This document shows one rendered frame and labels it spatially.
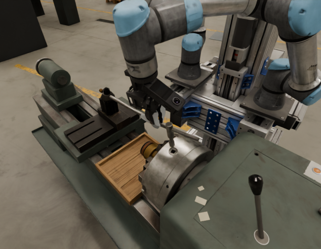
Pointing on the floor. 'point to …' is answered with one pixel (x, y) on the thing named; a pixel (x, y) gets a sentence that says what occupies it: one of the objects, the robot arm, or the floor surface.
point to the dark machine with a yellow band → (16, 29)
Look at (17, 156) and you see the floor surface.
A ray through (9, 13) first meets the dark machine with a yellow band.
